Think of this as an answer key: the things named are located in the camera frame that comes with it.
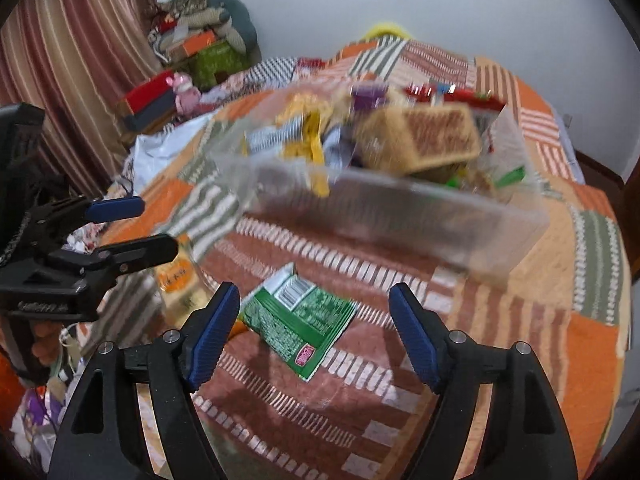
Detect grey roll pillow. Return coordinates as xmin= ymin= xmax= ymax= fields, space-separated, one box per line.
xmin=175 ymin=7 xmax=231 ymax=31

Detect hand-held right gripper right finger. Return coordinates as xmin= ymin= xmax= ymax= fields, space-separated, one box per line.
xmin=389 ymin=282 xmax=576 ymax=480

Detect green edged pastry packet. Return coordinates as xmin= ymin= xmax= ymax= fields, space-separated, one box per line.
xmin=445 ymin=165 xmax=526 ymax=197

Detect red snack packet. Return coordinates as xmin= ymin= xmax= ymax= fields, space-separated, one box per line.
xmin=402 ymin=82 xmax=507 ymax=133

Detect checkered quilt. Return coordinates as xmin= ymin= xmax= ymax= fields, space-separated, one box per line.
xmin=200 ymin=57 xmax=301 ymax=106

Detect striped curtain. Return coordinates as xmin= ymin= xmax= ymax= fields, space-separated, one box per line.
xmin=0 ymin=0 xmax=166 ymax=201

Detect pink plush toy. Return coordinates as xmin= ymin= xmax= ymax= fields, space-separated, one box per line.
xmin=172 ymin=72 xmax=201 ymax=113

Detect purple label wafer packet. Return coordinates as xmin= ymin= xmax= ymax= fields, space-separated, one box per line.
xmin=350 ymin=84 xmax=391 ymax=111

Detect person's left hand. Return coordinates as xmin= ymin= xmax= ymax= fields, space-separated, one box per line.
xmin=30 ymin=322 xmax=58 ymax=367

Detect floral cushion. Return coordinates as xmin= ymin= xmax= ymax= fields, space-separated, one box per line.
xmin=160 ymin=0 xmax=211 ymax=16

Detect clear plastic container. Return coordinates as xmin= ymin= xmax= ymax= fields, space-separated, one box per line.
xmin=205 ymin=77 xmax=551 ymax=286

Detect orange box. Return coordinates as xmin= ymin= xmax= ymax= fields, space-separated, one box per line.
xmin=165 ymin=30 xmax=221 ymax=58

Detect orange patchwork blanket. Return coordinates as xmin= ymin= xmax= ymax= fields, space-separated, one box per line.
xmin=65 ymin=35 xmax=633 ymax=480

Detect toast bread packet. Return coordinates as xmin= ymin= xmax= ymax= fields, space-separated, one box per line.
xmin=357 ymin=102 xmax=483 ymax=176

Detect green box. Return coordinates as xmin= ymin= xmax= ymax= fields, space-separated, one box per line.
xmin=192 ymin=40 xmax=251 ymax=92

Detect yellow curved cushion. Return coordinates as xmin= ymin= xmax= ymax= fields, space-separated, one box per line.
xmin=362 ymin=21 xmax=413 ymax=41

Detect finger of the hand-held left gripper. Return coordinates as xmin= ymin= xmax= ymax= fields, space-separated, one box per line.
xmin=47 ymin=232 xmax=179 ymax=288
xmin=30 ymin=195 xmax=147 ymax=233

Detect white cloth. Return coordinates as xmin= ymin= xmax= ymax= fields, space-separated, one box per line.
xmin=120 ymin=110 xmax=221 ymax=196

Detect green snack packet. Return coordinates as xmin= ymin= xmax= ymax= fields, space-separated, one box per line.
xmin=237 ymin=262 xmax=358 ymax=385

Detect orange label snack packet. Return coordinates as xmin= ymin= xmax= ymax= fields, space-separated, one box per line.
xmin=152 ymin=240 xmax=216 ymax=328

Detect red box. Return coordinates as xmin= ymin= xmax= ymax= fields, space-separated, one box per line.
xmin=117 ymin=71 xmax=176 ymax=116

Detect blue white snack packet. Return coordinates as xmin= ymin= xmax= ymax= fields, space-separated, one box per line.
xmin=242 ymin=115 xmax=306 ymax=153

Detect dark grey box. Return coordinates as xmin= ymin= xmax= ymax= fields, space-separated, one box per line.
xmin=122 ymin=92 xmax=178 ymax=133

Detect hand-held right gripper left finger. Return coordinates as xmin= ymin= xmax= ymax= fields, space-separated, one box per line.
xmin=47 ymin=281 xmax=241 ymax=480

